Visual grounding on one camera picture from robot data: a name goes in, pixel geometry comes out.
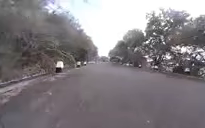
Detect grey asphalt road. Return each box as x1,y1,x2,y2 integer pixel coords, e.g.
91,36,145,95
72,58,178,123
0,62,205,128

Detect row of trees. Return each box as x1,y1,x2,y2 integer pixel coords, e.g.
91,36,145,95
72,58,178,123
108,7,205,81
0,0,100,85

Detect dry dirt verge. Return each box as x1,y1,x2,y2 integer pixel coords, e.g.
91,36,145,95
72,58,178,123
0,70,71,101

